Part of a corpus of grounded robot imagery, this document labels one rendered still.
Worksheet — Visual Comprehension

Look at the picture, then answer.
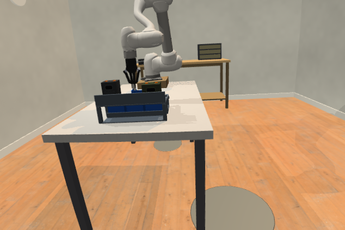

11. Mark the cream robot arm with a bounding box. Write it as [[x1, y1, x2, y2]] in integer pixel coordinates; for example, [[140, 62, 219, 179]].
[[121, 0, 182, 82]]

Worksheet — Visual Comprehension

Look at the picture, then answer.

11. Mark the grey metal shelf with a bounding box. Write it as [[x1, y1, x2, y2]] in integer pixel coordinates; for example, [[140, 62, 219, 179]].
[[94, 91, 169, 124]]

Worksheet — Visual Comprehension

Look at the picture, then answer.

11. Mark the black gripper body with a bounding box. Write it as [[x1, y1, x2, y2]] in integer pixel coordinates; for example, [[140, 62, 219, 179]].
[[125, 58, 138, 73]]

